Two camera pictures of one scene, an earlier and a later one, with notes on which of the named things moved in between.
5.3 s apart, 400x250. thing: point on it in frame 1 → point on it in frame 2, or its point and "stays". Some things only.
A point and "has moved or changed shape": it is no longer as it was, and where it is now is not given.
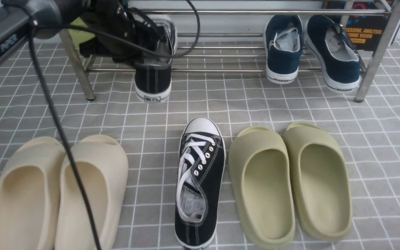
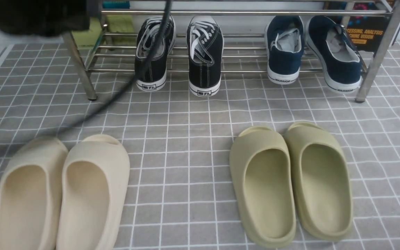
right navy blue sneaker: (340, 61) stays
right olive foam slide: (322, 182) stays
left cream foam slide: (26, 205) stays
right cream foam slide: (101, 164) stays
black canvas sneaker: (153, 74) has moved or changed shape
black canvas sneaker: (201, 169) → (205, 40)
